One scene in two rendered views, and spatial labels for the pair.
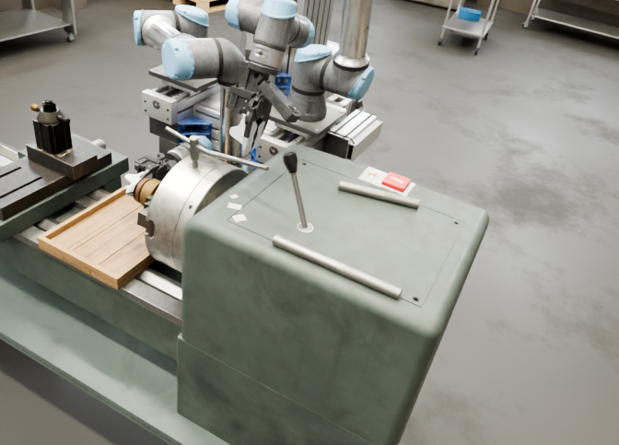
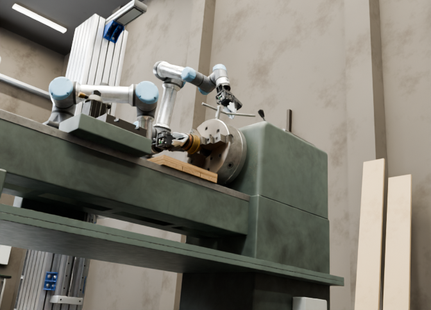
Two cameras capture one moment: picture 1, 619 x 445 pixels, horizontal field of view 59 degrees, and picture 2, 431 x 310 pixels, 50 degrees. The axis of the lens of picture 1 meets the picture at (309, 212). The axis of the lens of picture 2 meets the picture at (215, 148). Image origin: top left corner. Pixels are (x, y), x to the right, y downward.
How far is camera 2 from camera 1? 279 cm
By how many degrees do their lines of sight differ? 83
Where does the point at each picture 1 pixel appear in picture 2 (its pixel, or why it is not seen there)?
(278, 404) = (298, 216)
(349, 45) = (169, 118)
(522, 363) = not seen: outside the picture
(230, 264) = (280, 138)
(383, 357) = (321, 167)
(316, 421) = (310, 218)
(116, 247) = not seen: hidden behind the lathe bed
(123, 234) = not seen: hidden behind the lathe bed
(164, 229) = (237, 138)
